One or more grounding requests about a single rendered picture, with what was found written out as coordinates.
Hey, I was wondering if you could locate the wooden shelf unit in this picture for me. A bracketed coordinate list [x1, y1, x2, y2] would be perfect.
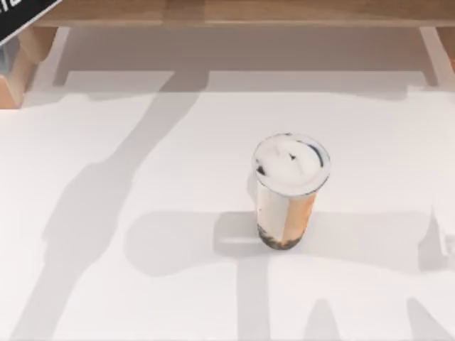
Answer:
[0, 0, 455, 109]

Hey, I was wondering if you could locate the orange and white drink cup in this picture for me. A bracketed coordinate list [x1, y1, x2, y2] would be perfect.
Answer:
[252, 132, 332, 251]

